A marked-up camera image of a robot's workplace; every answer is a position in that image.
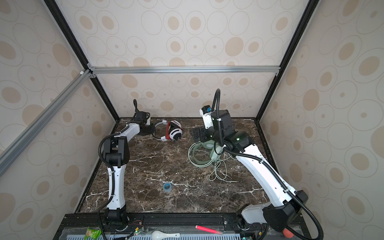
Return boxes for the mint green headphones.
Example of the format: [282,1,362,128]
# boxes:
[188,140,223,168]

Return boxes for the white black headphones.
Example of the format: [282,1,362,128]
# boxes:
[153,120,184,142]

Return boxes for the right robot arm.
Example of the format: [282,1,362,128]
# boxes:
[192,89,324,240]

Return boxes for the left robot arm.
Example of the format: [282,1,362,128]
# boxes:
[98,99,155,226]

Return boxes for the small blue tape roll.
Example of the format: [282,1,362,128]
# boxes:
[163,182,172,193]

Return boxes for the pink marker pen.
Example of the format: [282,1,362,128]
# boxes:
[195,225,223,235]

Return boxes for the white plastic spoon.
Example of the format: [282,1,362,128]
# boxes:
[151,231,181,240]

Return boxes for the green snack packet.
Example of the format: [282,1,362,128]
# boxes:
[84,228,102,240]

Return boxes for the red ball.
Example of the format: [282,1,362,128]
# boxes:
[283,229,294,239]

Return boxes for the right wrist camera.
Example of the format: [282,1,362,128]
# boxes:
[200,105,213,129]

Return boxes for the horizontal aluminium rail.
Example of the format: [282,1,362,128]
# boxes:
[91,66,280,74]

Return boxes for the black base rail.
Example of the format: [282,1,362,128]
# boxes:
[59,213,267,233]

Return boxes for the left diagonal aluminium rail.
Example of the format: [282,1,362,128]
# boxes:
[1,70,91,175]

